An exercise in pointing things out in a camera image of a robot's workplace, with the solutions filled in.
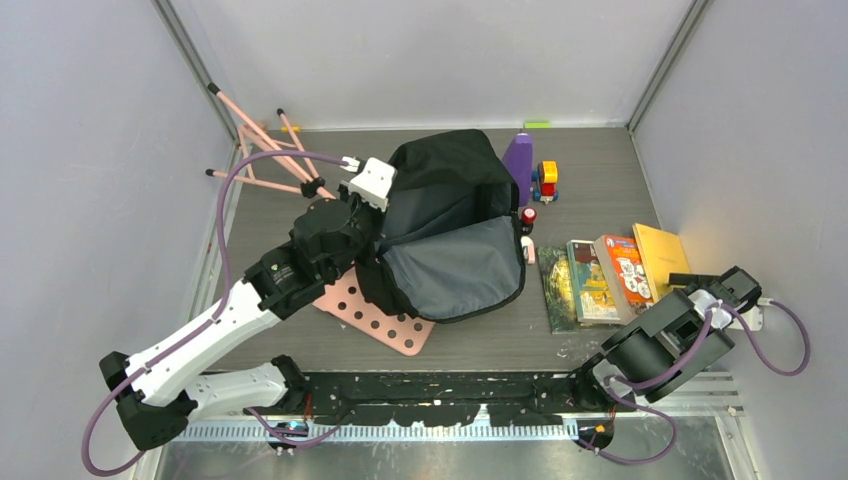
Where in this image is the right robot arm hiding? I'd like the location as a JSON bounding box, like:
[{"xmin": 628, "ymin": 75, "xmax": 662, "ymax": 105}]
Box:
[{"xmin": 570, "ymin": 266, "xmax": 762, "ymax": 411}]

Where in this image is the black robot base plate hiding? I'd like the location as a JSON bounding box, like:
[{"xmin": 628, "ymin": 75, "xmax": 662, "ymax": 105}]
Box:
[{"xmin": 242, "ymin": 370, "xmax": 637, "ymax": 429}]

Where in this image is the colourful toy block car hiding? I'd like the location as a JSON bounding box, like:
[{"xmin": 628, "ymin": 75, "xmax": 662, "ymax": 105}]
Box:
[{"xmin": 532, "ymin": 160, "xmax": 559, "ymax": 204}]

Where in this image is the pink white stapler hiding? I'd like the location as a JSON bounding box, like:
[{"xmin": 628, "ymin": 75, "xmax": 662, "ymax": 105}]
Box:
[{"xmin": 521, "ymin": 236, "xmax": 536, "ymax": 265}]

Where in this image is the orange paperback book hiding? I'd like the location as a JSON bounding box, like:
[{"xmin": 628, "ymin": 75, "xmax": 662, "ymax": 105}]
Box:
[{"xmin": 593, "ymin": 235, "xmax": 654, "ymax": 324}]

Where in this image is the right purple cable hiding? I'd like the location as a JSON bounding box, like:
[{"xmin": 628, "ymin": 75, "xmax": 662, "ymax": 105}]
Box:
[{"xmin": 579, "ymin": 299, "xmax": 812, "ymax": 466}]

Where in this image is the black student backpack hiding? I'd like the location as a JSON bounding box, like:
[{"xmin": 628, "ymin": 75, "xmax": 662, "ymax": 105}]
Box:
[{"xmin": 355, "ymin": 129, "xmax": 526, "ymax": 324}]

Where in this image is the dark green fantasy book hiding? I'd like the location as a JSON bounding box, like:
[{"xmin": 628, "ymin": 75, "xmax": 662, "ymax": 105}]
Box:
[{"xmin": 536, "ymin": 245, "xmax": 581, "ymax": 335}]

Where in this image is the pink metal stool frame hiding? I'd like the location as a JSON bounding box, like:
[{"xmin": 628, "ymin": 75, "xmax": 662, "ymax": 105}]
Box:
[{"xmin": 206, "ymin": 82, "xmax": 320, "ymax": 194}]

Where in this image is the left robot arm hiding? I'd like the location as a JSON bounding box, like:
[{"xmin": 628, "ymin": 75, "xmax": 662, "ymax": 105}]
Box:
[{"xmin": 100, "ymin": 184, "xmax": 388, "ymax": 451}]

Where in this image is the red cap glue bottle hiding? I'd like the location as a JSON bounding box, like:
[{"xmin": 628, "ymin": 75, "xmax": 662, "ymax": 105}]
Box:
[{"xmin": 520, "ymin": 207, "xmax": 538, "ymax": 236}]

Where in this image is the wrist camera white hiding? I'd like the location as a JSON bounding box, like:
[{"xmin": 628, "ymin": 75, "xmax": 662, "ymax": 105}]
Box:
[
  {"xmin": 341, "ymin": 156, "xmax": 397, "ymax": 212},
  {"xmin": 688, "ymin": 289, "xmax": 764, "ymax": 332}
]

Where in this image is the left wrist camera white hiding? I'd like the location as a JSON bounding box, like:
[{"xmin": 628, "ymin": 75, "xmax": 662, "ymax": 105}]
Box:
[{"xmin": 341, "ymin": 156, "xmax": 397, "ymax": 212}]

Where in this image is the teal paperback book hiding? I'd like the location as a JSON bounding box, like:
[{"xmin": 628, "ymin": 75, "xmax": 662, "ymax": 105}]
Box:
[{"xmin": 566, "ymin": 240, "xmax": 620, "ymax": 324}]

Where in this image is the yellow book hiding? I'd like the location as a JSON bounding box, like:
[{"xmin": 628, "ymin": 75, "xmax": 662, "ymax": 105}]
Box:
[{"xmin": 632, "ymin": 223, "xmax": 692, "ymax": 302}]

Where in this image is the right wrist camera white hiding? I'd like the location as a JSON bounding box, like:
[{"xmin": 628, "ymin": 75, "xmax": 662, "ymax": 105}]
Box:
[{"xmin": 688, "ymin": 289, "xmax": 764, "ymax": 332}]

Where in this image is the pink perforated board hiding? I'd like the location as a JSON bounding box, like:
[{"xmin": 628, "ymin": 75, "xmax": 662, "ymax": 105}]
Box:
[{"xmin": 313, "ymin": 269, "xmax": 435, "ymax": 356}]

